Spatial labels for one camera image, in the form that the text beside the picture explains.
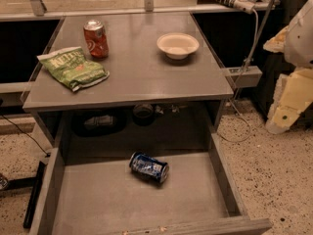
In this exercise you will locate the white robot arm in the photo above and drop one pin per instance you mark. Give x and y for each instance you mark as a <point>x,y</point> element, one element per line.
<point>299,39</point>

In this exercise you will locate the orange soda can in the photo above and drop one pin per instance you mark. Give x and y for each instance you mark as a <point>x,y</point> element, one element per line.
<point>96,40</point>

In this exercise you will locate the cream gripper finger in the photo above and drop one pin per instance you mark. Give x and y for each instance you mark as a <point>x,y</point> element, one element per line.
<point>277,43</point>
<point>293,94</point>

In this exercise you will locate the grey counter cabinet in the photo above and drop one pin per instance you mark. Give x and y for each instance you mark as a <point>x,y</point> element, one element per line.
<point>142,74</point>

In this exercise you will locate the grey open top drawer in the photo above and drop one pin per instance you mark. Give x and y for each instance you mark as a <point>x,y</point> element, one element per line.
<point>89,189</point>

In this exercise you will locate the black drawer rail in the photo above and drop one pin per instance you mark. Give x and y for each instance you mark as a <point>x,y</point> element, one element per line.
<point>31,207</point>

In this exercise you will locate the grey metal bracket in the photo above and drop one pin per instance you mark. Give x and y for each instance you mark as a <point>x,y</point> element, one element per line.
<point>242,79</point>

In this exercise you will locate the green chip bag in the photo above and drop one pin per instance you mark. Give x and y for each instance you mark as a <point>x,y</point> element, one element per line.
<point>72,69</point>

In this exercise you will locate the white paper bowl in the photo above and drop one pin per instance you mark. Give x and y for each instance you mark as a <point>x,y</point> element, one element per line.
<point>177,46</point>

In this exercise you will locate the blue pepsi can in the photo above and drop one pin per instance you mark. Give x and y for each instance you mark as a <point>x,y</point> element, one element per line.
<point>149,167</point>

